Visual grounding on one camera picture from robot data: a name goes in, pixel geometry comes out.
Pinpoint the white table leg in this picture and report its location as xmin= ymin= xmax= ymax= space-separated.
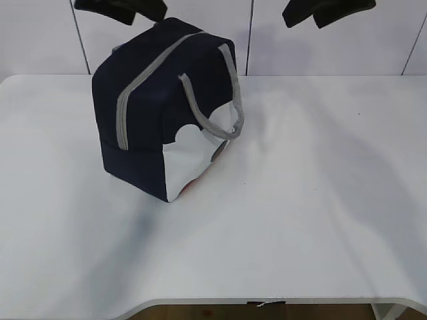
xmin=371 ymin=303 xmax=407 ymax=320

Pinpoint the navy blue lunch bag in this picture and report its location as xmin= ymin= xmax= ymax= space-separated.
xmin=92 ymin=18 xmax=244 ymax=202

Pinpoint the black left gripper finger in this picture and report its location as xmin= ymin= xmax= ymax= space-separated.
xmin=73 ymin=0 xmax=136 ymax=25
xmin=113 ymin=0 xmax=167 ymax=22

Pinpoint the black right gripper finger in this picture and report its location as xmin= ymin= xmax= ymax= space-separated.
xmin=282 ymin=0 xmax=320 ymax=28
xmin=313 ymin=0 xmax=376 ymax=29

